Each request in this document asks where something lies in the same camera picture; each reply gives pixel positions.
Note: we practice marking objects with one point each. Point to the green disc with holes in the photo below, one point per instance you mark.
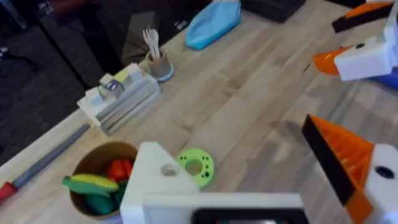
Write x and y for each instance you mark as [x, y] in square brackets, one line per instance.
[196, 166]

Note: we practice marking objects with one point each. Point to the black box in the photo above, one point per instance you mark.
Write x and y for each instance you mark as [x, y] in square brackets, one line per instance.
[272, 8]

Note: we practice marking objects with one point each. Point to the brown tub with toy vegetables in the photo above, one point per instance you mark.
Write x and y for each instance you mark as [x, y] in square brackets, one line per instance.
[96, 183]

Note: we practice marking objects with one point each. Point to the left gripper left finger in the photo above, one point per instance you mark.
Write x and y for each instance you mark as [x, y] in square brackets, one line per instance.
[155, 183]

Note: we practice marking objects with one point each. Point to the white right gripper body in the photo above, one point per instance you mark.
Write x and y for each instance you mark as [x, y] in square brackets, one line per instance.
[392, 29]

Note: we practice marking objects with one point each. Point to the light blue soft bag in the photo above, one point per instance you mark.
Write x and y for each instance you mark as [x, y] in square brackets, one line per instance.
[213, 23]

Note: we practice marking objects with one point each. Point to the cup with wooden cutlery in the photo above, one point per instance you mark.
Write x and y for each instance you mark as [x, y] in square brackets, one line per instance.
[158, 60]

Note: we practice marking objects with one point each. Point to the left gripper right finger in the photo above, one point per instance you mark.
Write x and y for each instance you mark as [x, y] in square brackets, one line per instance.
[357, 161]

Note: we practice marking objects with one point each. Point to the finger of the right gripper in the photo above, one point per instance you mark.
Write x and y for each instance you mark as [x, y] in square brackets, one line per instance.
[360, 60]
[360, 15]

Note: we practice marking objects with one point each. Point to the dark brown paper bag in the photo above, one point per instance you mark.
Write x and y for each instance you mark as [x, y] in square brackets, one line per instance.
[140, 37]

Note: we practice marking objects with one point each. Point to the white box with small blocks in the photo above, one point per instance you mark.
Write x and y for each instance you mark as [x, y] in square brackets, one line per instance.
[119, 99]

